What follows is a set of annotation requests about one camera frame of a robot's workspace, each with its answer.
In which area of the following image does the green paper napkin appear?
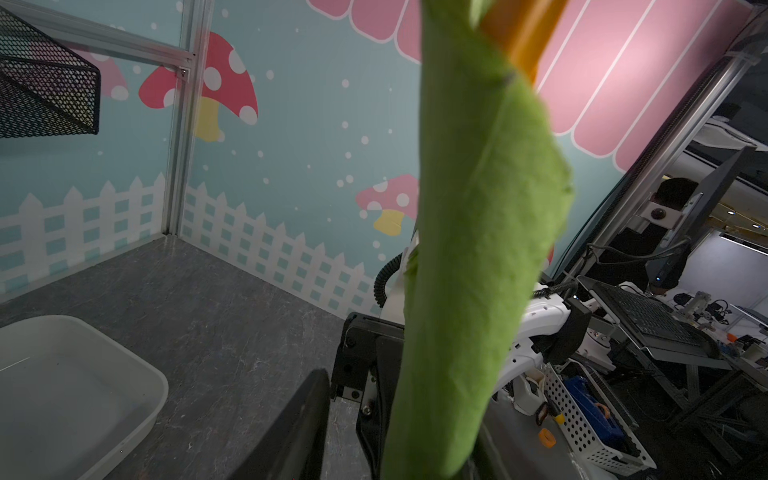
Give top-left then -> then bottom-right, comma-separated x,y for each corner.
380,1 -> 573,479

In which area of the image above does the black keyboard on stand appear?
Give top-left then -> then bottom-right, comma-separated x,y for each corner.
578,276 -> 720,360

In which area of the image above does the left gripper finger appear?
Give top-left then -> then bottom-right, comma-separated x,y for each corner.
230,369 -> 330,479

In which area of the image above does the white plastic tub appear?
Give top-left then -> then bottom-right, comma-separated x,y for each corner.
1,315 -> 169,479

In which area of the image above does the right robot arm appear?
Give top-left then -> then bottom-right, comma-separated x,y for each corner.
331,235 -> 591,479

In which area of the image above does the white perforated storage bin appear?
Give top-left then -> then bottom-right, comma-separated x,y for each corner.
544,361 -> 657,477

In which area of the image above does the orange plastic spoon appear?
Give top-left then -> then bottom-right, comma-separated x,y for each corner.
480,0 -> 567,84

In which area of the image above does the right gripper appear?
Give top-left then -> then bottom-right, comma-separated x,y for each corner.
331,312 -> 404,474

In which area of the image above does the black wire mesh basket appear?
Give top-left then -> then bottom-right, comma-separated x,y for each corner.
1,8 -> 101,139

